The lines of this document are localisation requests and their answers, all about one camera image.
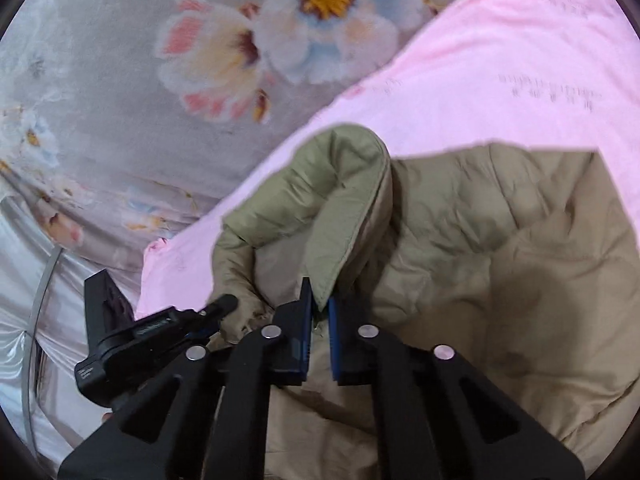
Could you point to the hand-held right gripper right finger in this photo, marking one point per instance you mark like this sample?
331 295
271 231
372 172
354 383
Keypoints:
336 345

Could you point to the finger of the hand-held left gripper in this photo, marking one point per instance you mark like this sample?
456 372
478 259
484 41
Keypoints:
215 310

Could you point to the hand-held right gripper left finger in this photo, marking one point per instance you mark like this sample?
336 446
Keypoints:
304 340

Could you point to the olive quilted jacket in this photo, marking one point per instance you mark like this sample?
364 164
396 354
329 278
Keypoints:
500 260

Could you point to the grey metal pole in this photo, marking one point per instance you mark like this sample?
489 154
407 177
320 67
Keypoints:
42 290

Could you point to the white satin curtain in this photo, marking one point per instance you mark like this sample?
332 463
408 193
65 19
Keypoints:
20 310

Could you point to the grey floral blanket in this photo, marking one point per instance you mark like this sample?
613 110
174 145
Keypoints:
125 110

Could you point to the pink bed sheet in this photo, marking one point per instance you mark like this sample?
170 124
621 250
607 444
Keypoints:
500 60

